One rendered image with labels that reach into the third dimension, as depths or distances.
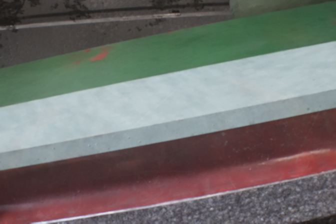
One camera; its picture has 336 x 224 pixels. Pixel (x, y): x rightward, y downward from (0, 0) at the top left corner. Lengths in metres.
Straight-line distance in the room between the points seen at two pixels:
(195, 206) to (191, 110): 0.07
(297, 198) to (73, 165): 0.17
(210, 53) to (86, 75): 0.13
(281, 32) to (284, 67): 0.17
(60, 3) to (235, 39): 0.66
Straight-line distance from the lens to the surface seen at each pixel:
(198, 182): 0.55
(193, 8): 1.34
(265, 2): 1.21
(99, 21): 1.36
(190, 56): 0.72
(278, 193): 0.54
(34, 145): 0.53
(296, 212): 0.55
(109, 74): 0.72
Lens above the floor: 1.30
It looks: 70 degrees down
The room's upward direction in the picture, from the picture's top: 174 degrees counter-clockwise
